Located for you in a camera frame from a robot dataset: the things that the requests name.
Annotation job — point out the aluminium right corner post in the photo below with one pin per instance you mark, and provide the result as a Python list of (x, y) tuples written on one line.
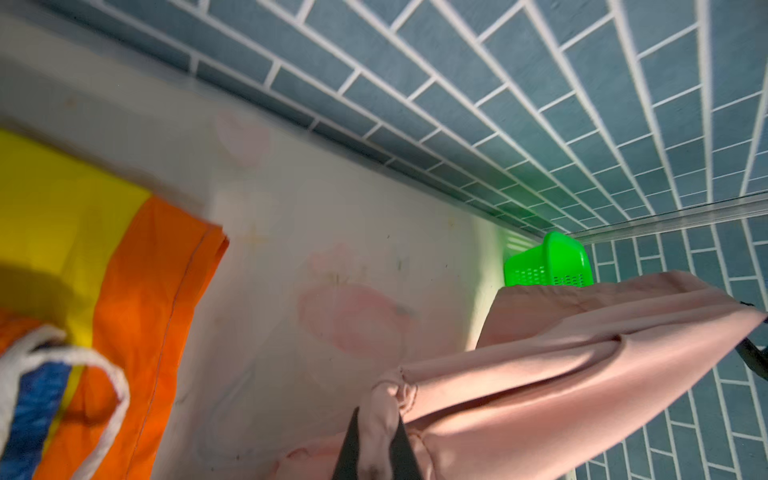
[(735, 209)]

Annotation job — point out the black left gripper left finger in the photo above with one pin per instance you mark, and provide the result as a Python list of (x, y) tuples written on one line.
[(347, 461)]

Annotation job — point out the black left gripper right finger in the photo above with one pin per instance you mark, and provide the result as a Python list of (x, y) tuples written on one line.
[(403, 461)]

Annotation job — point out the green plastic basket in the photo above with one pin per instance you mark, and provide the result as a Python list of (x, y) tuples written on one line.
[(558, 260)]

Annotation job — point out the pink cloth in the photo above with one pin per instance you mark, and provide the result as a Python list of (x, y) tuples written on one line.
[(559, 375)]

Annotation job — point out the colourful striped shorts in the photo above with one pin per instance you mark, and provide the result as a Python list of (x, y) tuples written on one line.
[(99, 283)]

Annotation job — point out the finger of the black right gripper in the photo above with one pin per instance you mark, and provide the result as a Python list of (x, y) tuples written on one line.
[(753, 357)]

